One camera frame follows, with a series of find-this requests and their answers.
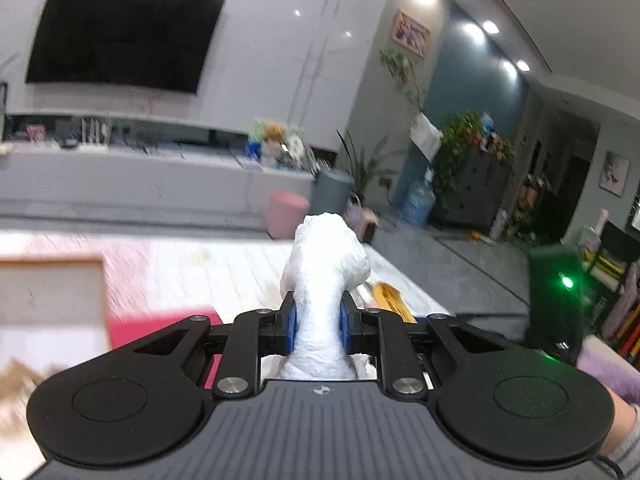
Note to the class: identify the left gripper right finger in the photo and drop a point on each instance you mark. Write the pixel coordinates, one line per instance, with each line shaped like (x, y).
(503, 403)

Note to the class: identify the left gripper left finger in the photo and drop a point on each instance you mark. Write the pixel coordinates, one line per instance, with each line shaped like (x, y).
(130, 405)

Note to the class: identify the yellow packaged sachet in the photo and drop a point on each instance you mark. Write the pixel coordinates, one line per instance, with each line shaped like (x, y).
(388, 298)

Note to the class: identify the white fluffy soft toy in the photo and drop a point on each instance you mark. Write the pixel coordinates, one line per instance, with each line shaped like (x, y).
(327, 259)

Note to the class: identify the red lidded candy container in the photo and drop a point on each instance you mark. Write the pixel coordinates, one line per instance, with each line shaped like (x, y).
(133, 326)

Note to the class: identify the orange cardboard box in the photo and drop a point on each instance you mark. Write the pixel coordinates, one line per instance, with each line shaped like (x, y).
(53, 316)

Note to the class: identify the blue water jug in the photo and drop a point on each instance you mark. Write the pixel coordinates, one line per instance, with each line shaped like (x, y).
(418, 204)

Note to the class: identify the white marble tv console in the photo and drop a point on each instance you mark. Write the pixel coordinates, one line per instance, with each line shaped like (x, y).
(126, 185)

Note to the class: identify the pink waste bin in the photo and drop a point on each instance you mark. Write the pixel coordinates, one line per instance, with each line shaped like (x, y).
(285, 213)

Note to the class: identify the dark cabinet with plants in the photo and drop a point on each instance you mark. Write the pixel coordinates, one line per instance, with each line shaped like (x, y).
(472, 168)

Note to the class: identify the pink small heater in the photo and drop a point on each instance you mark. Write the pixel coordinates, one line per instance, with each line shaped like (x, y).
(362, 220)

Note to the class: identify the white wifi router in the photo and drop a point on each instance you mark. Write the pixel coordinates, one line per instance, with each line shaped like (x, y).
(95, 135)

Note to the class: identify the grey lidded trash can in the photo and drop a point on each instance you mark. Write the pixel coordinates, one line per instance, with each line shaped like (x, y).
(331, 192)

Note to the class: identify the potted floor plant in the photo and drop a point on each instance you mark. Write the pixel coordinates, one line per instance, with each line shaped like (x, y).
(363, 167)

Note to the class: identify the hanging white cloth bag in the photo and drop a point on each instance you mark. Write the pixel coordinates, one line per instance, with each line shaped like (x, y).
(425, 136)

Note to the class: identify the small teddy bear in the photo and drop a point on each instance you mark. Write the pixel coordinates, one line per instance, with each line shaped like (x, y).
(272, 141)

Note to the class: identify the trailing wall vine plant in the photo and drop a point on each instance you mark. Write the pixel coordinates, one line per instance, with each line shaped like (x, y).
(402, 71)

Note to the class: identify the wall-mounted black television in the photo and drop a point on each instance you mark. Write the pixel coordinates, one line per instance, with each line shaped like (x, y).
(155, 44)

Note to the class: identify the framed wall picture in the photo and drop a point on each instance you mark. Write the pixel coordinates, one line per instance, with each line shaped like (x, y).
(410, 34)

